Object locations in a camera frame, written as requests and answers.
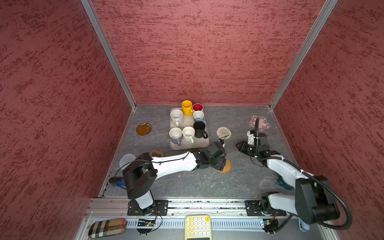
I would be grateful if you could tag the yellow keypad calculator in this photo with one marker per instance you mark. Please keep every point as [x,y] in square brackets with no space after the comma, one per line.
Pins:
[198,227]

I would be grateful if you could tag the black mug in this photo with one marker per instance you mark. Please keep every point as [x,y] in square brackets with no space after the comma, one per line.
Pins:
[200,130]

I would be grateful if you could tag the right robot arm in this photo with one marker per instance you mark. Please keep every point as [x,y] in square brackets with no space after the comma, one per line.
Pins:
[314,201]

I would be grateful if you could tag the white braided coaster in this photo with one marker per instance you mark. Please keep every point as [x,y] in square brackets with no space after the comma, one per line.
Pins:
[224,133]

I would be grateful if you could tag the plaid glasses case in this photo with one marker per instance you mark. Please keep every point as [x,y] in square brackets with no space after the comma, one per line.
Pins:
[107,228]

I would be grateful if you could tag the teal alarm clock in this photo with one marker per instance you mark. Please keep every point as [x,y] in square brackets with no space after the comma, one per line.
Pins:
[282,183]

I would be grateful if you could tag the blue floral mug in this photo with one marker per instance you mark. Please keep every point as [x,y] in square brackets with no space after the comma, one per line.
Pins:
[199,116]

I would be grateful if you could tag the lavender mug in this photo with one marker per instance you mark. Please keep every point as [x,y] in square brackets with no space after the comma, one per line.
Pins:
[176,136]

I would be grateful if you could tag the red interior mug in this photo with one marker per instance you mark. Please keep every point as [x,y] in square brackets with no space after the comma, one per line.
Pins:
[198,107]

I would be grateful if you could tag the yellow mug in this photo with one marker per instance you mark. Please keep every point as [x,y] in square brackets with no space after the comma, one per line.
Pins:
[187,108]

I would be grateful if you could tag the light blue small device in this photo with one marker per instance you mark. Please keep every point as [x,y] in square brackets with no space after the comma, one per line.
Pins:
[303,226]

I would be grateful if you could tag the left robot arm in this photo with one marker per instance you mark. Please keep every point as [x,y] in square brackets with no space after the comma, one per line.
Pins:
[141,173]

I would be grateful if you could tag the woven rattan coaster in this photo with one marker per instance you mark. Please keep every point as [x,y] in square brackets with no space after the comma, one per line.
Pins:
[227,167]

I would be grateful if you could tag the brown paw coaster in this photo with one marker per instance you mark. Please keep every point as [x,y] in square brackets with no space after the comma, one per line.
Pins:
[157,154]

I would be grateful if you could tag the brown glossy coaster left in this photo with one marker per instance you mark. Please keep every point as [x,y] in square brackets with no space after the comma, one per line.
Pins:
[143,129]

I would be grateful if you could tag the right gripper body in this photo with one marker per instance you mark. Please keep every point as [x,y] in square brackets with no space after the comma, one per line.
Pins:
[250,149]

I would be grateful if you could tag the pink flower coaster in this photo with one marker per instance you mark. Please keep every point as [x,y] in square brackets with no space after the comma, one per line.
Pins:
[263,123]

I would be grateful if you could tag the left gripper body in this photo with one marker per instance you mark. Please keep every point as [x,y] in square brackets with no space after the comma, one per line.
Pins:
[218,163]

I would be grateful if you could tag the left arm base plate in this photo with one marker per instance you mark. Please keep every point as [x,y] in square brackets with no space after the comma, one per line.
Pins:
[158,207]

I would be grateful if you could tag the white mug rear left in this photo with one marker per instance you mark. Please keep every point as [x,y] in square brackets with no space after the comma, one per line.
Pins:
[177,117]

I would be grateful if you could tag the grey round coaster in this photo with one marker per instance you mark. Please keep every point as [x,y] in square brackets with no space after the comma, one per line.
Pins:
[126,160]

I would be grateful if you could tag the beige serving tray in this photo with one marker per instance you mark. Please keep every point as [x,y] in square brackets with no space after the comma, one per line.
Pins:
[199,143]

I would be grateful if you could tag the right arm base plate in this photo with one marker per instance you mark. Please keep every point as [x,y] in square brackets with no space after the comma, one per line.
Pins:
[253,209]

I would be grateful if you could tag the white mug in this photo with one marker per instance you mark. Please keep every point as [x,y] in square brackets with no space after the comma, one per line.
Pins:
[188,135]
[177,117]

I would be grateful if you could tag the blue black handheld device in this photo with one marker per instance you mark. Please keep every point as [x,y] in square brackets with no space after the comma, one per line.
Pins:
[117,182]

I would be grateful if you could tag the white mug front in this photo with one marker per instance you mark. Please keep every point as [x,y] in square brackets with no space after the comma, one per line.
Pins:
[188,135]

